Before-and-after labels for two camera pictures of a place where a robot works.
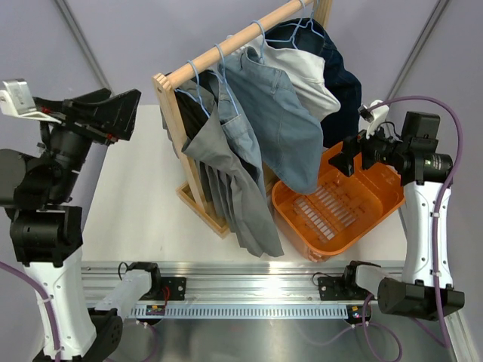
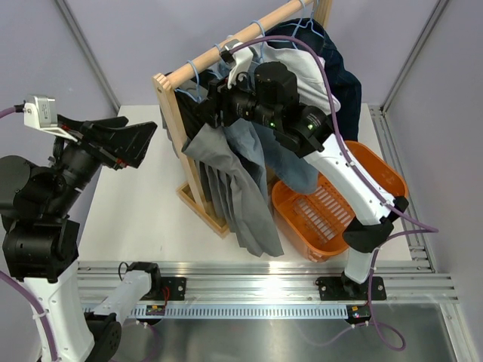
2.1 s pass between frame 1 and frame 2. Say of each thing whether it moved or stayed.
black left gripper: moved
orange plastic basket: stayed
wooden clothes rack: stayed
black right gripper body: moved
